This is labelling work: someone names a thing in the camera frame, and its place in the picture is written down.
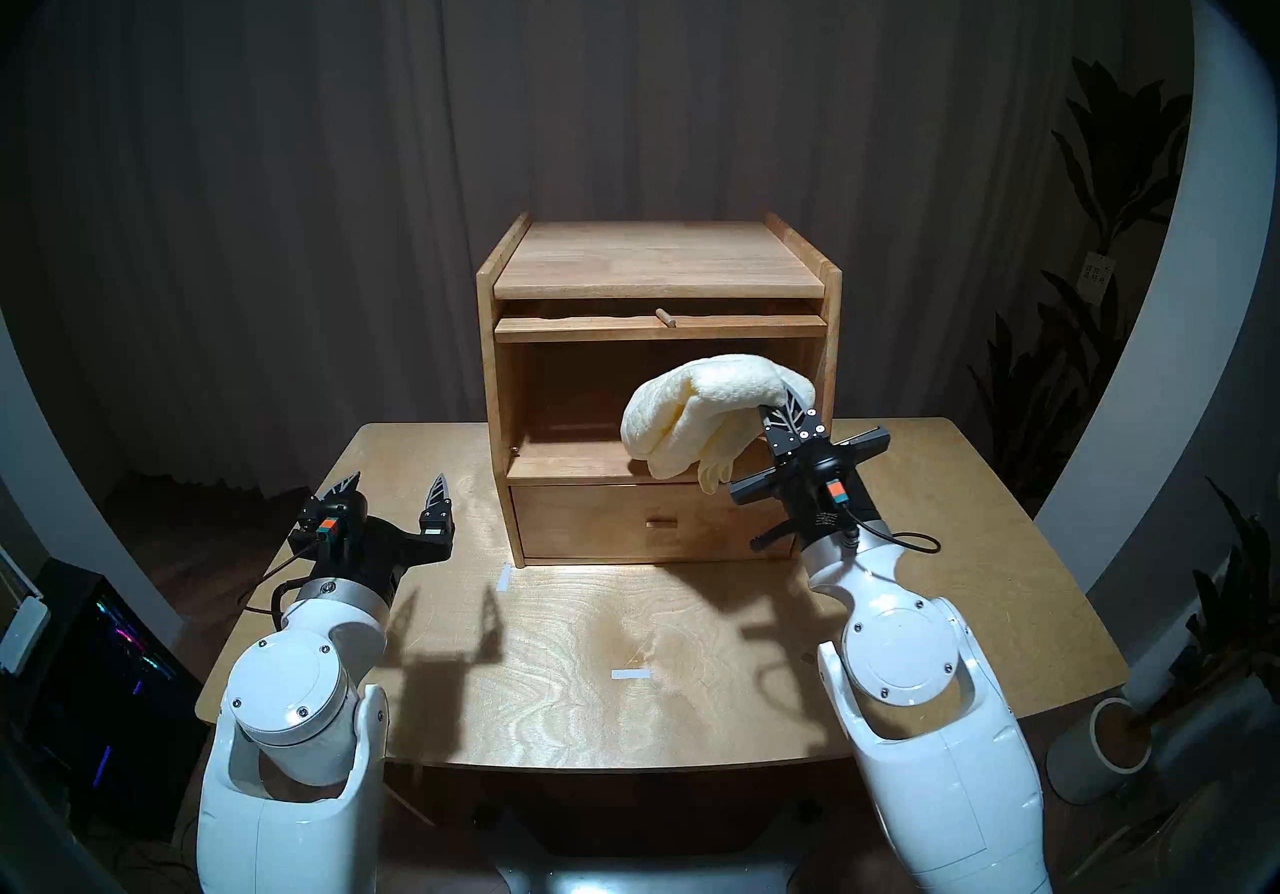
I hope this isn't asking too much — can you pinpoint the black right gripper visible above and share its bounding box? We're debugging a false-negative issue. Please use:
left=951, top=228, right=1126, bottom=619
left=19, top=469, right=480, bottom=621
left=730, top=379, right=892, bottom=549

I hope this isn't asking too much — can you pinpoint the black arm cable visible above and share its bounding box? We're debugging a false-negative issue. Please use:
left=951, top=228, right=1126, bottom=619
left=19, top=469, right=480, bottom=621
left=840, top=522, right=942, bottom=556
left=238, top=542, right=321, bottom=619

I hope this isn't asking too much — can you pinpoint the wooden drawer with handle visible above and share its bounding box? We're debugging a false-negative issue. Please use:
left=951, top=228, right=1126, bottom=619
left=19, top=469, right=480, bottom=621
left=510, top=480, right=798, bottom=563

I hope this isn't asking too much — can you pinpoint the small dark potted plant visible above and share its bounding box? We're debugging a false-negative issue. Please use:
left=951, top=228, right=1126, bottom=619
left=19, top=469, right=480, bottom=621
left=1130, top=477, right=1280, bottom=733

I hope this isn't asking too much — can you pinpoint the white plant pot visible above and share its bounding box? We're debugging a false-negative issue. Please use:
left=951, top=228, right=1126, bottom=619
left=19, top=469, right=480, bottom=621
left=1045, top=697, right=1153, bottom=806

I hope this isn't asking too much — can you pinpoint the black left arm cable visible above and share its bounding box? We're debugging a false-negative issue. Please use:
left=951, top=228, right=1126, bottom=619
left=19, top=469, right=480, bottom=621
left=238, top=542, right=321, bottom=619

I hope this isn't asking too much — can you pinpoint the white wall device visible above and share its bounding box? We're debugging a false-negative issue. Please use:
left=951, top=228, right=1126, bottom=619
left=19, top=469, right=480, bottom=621
left=0, top=592, right=51, bottom=675

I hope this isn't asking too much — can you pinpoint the black computer tower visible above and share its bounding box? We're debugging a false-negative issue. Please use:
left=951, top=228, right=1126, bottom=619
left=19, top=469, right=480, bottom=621
left=25, top=557, right=206, bottom=843

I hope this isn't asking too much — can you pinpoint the wooden sliding door with knob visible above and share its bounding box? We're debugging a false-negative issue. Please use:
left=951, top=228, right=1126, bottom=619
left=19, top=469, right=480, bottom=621
left=494, top=307, right=829, bottom=344

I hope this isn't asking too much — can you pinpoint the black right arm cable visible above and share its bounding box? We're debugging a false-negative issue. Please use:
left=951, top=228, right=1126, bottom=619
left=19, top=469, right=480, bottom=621
left=840, top=522, right=942, bottom=556

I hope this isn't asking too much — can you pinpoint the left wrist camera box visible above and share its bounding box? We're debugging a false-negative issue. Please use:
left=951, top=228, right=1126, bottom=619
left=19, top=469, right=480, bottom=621
left=290, top=502, right=346, bottom=548

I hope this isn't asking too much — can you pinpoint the tall dark leafy plant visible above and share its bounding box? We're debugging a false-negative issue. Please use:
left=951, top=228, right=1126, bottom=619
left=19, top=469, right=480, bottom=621
left=965, top=52, right=1196, bottom=513

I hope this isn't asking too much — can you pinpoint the cream towel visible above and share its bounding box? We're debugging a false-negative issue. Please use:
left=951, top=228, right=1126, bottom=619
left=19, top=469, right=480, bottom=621
left=620, top=354, right=816, bottom=495

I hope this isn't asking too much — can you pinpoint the wooden cabinet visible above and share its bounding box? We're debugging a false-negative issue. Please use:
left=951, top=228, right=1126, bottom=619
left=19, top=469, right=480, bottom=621
left=476, top=211, right=843, bottom=568

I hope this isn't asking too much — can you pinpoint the grey curtain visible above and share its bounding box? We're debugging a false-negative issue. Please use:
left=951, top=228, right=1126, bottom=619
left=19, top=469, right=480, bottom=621
left=0, top=0, right=1191, bottom=503

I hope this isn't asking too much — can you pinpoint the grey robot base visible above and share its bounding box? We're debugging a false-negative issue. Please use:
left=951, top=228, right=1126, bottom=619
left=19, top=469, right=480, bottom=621
left=470, top=802, right=831, bottom=894

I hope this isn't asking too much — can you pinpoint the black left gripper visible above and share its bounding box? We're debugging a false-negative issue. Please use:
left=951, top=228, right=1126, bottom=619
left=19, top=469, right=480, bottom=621
left=290, top=471, right=456, bottom=605

